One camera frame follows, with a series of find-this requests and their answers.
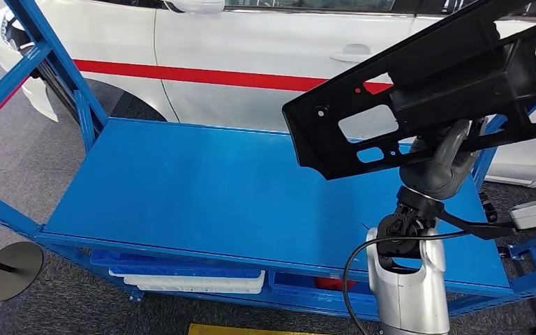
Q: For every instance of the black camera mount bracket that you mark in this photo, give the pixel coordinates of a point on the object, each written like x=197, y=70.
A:
x=490, y=230

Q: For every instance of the black ribbed plastic object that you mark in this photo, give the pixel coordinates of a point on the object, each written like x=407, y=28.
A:
x=487, y=208

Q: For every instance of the black stanchion with round base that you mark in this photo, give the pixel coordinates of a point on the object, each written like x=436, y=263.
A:
x=13, y=279

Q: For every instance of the white plastic bin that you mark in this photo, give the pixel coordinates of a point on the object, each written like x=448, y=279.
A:
x=194, y=283

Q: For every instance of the black plastic plate bracket part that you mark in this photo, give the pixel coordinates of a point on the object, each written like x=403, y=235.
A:
x=305, y=138

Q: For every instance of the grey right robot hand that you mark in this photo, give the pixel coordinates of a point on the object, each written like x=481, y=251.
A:
x=434, y=180

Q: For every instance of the white car with red stripe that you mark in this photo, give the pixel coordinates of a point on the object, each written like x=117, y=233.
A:
x=226, y=41

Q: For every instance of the red object in bin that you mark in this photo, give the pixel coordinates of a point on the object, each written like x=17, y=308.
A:
x=335, y=284

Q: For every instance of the blue plastic bin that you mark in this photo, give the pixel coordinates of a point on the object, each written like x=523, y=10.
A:
x=305, y=300

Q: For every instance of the white car side mirror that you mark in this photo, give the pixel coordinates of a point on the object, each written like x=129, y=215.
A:
x=196, y=6

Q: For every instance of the blue metal shelf rack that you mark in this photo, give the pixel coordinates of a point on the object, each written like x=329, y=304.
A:
x=180, y=185

